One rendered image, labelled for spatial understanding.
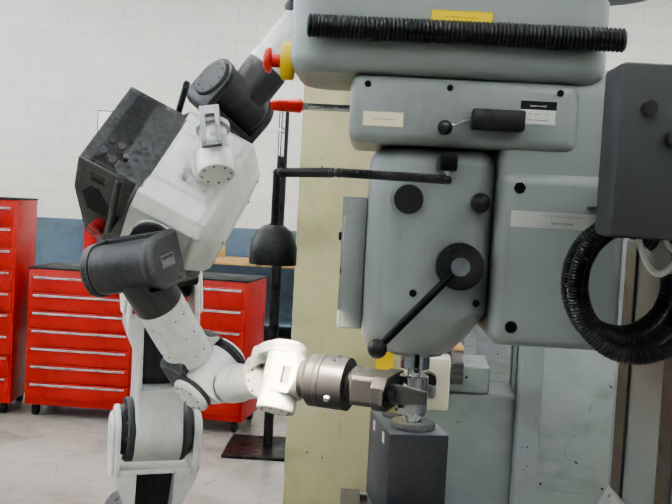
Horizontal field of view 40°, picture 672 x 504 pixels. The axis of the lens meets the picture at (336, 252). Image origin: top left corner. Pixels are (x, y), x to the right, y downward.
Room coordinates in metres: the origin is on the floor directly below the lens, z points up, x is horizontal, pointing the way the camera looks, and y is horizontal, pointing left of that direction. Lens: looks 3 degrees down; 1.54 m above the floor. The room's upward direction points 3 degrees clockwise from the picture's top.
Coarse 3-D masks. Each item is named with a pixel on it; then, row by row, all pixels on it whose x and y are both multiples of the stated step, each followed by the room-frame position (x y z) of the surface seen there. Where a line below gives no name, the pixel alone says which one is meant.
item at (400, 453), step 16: (384, 416) 1.95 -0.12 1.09; (400, 416) 1.90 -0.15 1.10; (384, 432) 1.85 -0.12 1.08; (400, 432) 1.82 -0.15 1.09; (416, 432) 1.82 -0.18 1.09; (432, 432) 1.83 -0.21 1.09; (368, 448) 2.01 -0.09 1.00; (384, 448) 1.85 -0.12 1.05; (400, 448) 1.80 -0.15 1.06; (416, 448) 1.81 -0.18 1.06; (432, 448) 1.81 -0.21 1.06; (368, 464) 2.00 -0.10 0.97; (384, 464) 1.84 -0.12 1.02; (400, 464) 1.80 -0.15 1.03; (416, 464) 1.81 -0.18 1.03; (432, 464) 1.81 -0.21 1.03; (368, 480) 1.99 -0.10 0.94; (384, 480) 1.83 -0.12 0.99; (400, 480) 1.81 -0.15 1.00; (416, 480) 1.81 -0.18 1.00; (432, 480) 1.81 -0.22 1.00; (384, 496) 1.82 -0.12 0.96; (400, 496) 1.81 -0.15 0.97; (416, 496) 1.81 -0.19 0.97; (432, 496) 1.81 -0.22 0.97
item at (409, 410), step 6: (402, 384) 1.47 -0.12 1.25; (408, 384) 1.46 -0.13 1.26; (414, 384) 1.46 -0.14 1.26; (420, 384) 1.46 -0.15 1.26; (426, 384) 1.47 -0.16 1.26; (426, 390) 1.47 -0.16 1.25; (402, 408) 1.47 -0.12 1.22; (408, 408) 1.46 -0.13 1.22; (414, 408) 1.46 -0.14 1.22; (420, 408) 1.46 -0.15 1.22; (426, 408) 1.48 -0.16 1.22; (402, 414) 1.47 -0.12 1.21; (408, 414) 1.46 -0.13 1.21; (414, 414) 1.46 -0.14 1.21; (420, 414) 1.46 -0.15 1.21
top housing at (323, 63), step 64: (320, 0) 1.36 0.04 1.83; (384, 0) 1.36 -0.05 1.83; (448, 0) 1.35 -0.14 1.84; (512, 0) 1.35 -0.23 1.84; (576, 0) 1.35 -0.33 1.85; (320, 64) 1.37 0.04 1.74; (384, 64) 1.36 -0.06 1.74; (448, 64) 1.36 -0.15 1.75; (512, 64) 1.35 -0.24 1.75; (576, 64) 1.35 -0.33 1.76
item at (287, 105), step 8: (272, 104) 1.58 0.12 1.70; (280, 104) 1.58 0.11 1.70; (288, 104) 1.58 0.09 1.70; (296, 104) 1.58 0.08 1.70; (304, 104) 1.59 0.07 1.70; (312, 104) 1.59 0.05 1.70; (320, 104) 1.59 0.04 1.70; (328, 104) 1.59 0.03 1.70; (336, 104) 1.59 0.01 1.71; (296, 112) 1.59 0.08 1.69
